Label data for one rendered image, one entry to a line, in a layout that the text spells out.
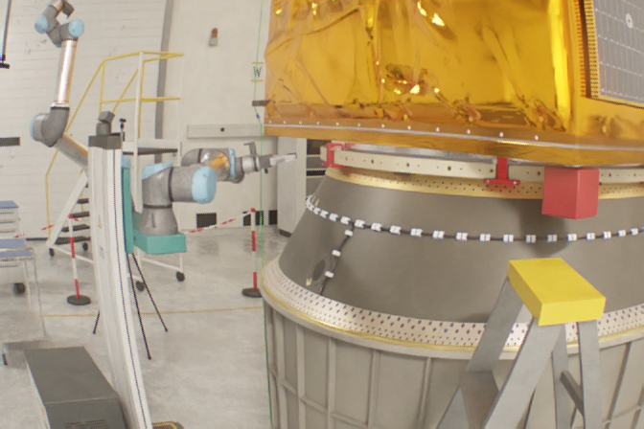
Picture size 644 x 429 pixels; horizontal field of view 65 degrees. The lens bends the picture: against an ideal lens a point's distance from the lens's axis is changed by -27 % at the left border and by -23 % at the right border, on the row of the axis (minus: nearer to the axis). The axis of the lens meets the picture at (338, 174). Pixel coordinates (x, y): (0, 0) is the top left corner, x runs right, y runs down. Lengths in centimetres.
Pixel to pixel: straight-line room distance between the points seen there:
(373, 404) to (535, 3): 140
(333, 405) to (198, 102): 806
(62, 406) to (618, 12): 234
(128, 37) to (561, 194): 838
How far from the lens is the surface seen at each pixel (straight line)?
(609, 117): 182
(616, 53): 181
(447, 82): 198
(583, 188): 171
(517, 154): 181
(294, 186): 977
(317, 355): 225
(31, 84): 928
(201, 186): 199
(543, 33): 168
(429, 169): 208
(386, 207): 218
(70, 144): 249
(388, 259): 209
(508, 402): 121
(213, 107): 1001
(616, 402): 220
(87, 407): 221
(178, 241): 207
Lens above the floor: 184
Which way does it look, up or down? 5 degrees down
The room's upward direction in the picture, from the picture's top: 1 degrees clockwise
